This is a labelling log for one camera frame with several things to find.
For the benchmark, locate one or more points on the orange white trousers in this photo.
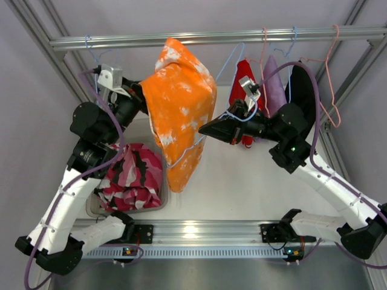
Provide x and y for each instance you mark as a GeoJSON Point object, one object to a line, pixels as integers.
{"type": "Point", "coordinates": [180, 98]}

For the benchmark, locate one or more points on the grey slotted cable duct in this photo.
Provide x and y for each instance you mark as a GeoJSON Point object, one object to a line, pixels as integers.
{"type": "Point", "coordinates": [188, 252]}

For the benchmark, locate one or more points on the blue hanger under lilac trousers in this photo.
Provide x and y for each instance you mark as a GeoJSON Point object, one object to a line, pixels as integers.
{"type": "Point", "coordinates": [286, 55]}

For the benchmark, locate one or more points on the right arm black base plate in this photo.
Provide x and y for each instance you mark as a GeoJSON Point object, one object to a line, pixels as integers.
{"type": "Point", "coordinates": [276, 232]}

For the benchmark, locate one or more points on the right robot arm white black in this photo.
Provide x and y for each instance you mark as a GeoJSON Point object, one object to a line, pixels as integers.
{"type": "Point", "coordinates": [361, 224]}

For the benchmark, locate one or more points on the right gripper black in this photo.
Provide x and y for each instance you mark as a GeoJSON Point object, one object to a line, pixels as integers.
{"type": "Point", "coordinates": [236, 124]}

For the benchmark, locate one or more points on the right aluminium frame post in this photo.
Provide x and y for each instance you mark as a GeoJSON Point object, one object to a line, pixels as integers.
{"type": "Point", "coordinates": [350, 60]}

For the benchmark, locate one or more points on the clear plastic bin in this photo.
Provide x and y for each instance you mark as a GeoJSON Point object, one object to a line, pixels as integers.
{"type": "Point", "coordinates": [139, 131]}

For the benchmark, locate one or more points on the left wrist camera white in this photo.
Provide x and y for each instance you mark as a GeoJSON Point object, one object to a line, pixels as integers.
{"type": "Point", "coordinates": [111, 77]}

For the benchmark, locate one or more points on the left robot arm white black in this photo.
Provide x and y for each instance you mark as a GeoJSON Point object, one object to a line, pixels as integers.
{"type": "Point", "coordinates": [53, 245]}

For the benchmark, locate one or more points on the pink hanger under red trousers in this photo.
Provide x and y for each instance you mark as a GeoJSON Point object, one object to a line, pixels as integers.
{"type": "Point", "coordinates": [260, 62]}

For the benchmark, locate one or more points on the aluminium frame post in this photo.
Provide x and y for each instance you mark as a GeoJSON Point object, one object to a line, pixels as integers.
{"type": "Point", "coordinates": [40, 26]}
{"type": "Point", "coordinates": [350, 60]}

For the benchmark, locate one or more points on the lilac trousers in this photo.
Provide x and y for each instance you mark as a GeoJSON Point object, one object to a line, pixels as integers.
{"type": "Point", "coordinates": [273, 95]}

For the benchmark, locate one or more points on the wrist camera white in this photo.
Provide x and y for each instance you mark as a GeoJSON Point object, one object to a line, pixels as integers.
{"type": "Point", "coordinates": [250, 91]}
{"type": "Point", "coordinates": [111, 77]}

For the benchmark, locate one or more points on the light blue wire hanger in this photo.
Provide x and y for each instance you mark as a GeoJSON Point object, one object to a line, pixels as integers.
{"type": "Point", "coordinates": [97, 60]}

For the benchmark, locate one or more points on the aluminium hanging rail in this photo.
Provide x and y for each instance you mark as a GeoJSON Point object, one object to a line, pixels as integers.
{"type": "Point", "coordinates": [346, 32]}

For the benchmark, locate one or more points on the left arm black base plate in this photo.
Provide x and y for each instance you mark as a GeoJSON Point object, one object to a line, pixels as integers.
{"type": "Point", "coordinates": [138, 234]}

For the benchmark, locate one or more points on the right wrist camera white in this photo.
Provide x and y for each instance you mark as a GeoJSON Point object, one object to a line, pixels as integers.
{"type": "Point", "coordinates": [250, 91]}

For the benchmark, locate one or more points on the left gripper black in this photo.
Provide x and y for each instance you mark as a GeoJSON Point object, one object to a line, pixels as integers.
{"type": "Point", "coordinates": [135, 95]}

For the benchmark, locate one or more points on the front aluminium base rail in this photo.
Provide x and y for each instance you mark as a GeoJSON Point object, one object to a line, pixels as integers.
{"type": "Point", "coordinates": [213, 232]}

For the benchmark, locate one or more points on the pink camouflage trousers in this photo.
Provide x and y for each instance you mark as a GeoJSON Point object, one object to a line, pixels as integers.
{"type": "Point", "coordinates": [133, 182]}

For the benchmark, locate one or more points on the left aluminium frame post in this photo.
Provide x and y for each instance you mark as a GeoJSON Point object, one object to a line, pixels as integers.
{"type": "Point", "coordinates": [40, 26]}

